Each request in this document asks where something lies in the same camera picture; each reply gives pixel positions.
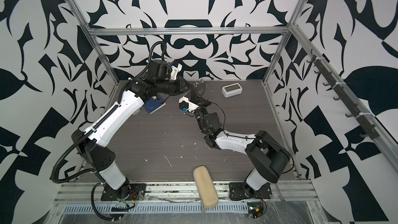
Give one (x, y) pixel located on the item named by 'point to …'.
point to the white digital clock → (232, 89)
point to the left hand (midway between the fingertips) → (194, 83)
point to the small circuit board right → (255, 209)
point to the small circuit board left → (117, 209)
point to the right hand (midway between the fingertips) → (198, 87)
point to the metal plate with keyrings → (200, 86)
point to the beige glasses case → (207, 190)
